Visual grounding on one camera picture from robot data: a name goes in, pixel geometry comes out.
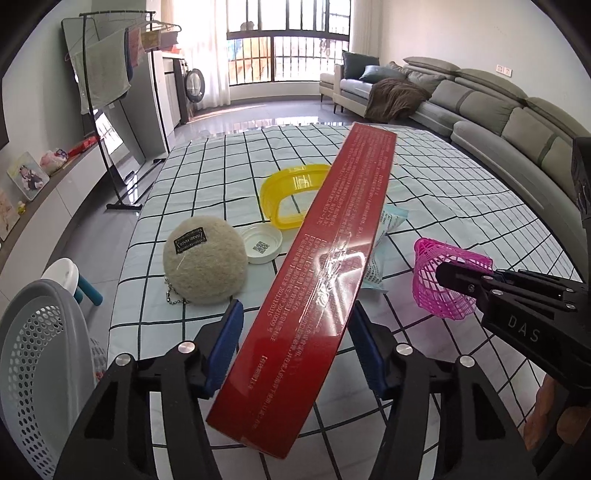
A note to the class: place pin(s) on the pink plastic bag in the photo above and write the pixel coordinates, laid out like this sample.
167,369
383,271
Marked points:
52,161

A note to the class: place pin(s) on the grey tall cabinet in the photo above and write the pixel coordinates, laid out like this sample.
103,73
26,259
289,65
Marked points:
151,105

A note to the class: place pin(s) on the long grey tv cabinet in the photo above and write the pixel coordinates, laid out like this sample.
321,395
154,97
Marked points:
30,244

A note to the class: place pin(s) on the baby photo frame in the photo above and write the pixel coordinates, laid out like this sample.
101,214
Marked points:
28,175

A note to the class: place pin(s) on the red toothpaste box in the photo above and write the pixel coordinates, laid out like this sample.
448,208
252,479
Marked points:
280,367

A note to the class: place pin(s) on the person's right hand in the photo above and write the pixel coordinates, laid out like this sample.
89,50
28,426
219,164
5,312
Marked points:
571,423

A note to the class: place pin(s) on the black clothes drying rack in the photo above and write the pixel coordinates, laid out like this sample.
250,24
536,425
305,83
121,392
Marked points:
145,33

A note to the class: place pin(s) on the light blue wipes packet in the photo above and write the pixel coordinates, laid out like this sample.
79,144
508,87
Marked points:
391,218

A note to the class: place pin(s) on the white round cap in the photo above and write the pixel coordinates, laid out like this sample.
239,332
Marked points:
262,243

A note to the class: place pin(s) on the grey perforated laundry basket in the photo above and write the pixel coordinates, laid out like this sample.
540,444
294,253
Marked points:
49,367

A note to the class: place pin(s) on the beige wool ball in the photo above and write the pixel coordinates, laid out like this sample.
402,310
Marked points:
204,260

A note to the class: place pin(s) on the grey hanging towel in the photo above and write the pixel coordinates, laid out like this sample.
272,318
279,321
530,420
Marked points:
101,71

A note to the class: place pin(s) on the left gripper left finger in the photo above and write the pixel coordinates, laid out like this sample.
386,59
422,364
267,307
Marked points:
111,438

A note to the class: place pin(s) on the red flat package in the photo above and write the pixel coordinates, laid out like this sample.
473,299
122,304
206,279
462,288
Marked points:
82,146

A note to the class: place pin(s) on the brown throw blanket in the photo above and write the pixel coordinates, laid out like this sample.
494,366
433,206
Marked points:
392,99

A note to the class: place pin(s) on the white round stool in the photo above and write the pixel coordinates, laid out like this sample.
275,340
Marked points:
66,273

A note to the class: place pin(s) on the dark teal cushion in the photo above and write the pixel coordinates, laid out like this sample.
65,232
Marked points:
376,73

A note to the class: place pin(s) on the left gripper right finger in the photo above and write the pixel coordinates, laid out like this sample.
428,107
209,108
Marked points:
477,439

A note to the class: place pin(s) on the checkered white bed sheet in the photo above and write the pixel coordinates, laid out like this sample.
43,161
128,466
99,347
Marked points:
448,197

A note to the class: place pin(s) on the beige drawing photo frame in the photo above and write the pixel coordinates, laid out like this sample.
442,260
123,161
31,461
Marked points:
8,215

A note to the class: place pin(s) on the white sheer curtain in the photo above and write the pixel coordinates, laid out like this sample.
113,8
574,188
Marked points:
204,46

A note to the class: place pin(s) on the black wall television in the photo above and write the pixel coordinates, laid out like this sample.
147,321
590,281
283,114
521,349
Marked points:
3,133

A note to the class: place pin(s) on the balcony window railing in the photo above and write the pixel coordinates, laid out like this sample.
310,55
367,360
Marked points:
285,40

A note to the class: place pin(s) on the grey sectional sofa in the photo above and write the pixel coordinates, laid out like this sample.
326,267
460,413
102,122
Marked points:
527,141

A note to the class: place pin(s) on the front-load washing machine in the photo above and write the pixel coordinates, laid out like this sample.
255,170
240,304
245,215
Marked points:
190,89

